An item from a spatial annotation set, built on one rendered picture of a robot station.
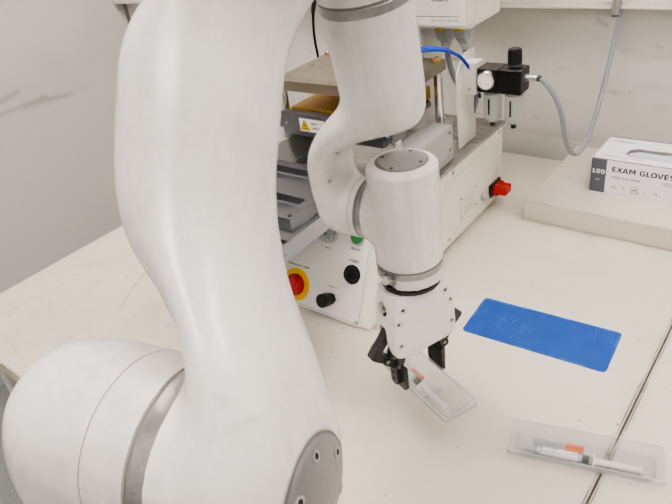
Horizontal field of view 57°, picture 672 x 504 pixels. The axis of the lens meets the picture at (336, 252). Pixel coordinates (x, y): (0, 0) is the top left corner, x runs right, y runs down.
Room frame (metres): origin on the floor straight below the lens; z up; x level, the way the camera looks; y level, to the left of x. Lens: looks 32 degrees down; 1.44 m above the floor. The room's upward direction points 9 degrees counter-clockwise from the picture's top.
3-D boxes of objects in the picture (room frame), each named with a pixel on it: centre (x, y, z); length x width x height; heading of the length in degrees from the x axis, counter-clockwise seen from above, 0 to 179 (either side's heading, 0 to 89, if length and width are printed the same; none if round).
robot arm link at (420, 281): (0.64, -0.09, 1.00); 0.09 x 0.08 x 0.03; 116
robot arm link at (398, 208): (0.65, -0.09, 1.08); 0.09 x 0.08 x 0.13; 54
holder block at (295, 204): (0.95, 0.08, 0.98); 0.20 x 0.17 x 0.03; 48
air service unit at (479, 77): (1.09, -0.34, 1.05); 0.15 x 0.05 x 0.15; 48
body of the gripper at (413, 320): (0.64, -0.09, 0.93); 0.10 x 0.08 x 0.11; 116
